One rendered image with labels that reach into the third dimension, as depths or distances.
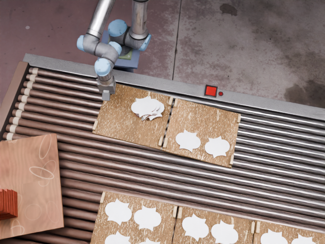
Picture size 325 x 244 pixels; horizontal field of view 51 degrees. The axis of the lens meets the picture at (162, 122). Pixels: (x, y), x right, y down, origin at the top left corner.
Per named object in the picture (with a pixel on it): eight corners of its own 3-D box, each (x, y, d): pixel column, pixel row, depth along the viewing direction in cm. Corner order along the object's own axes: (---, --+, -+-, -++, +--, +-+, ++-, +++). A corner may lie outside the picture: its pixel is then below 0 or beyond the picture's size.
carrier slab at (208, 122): (175, 99, 212) (175, 98, 210) (240, 114, 210) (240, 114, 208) (161, 150, 198) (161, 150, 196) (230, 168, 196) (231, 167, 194)
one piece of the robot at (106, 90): (93, 90, 174) (97, 103, 190) (110, 92, 174) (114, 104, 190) (96, 69, 178) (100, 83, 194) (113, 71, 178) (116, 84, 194)
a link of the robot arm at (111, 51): (102, 36, 172) (92, 53, 169) (122, 43, 171) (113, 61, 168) (104, 44, 180) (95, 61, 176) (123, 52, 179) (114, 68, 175)
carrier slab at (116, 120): (109, 83, 213) (109, 82, 212) (173, 98, 212) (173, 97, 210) (92, 133, 200) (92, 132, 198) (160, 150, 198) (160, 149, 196)
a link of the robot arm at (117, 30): (114, 27, 221) (111, 14, 209) (133, 34, 220) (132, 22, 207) (106, 42, 217) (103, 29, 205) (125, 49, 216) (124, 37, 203)
